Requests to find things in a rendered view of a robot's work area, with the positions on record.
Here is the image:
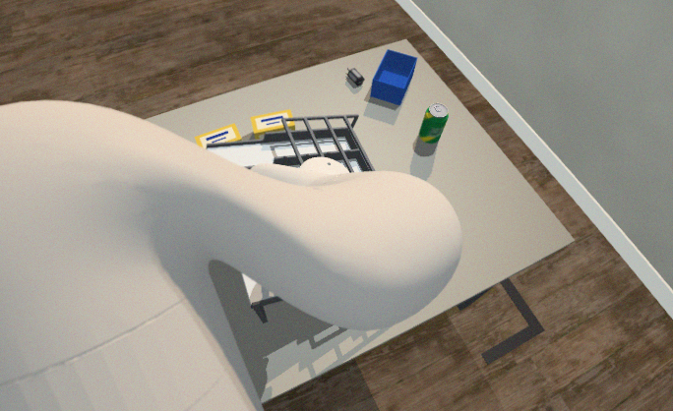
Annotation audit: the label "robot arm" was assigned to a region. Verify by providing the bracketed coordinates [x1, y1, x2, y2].
[0, 100, 462, 411]

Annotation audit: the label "green drink can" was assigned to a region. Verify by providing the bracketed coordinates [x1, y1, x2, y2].
[419, 103, 449, 144]

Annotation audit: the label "blue open bin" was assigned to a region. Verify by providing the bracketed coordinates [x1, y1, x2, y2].
[370, 50, 417, 105]

